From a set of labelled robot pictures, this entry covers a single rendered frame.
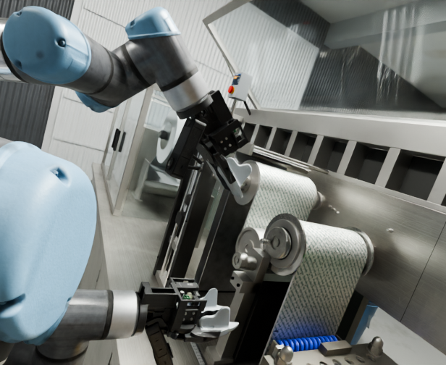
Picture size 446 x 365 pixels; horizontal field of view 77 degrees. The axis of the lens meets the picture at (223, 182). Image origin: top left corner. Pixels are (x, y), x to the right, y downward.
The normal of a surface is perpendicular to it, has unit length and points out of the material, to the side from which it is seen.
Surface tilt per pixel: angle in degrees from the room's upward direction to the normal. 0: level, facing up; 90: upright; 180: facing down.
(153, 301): 90
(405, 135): 90
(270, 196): 92
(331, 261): 90
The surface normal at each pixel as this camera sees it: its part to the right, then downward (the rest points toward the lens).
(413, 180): -0.85, -0.21
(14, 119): 0.45, 0.28
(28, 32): -0.09, 0.12
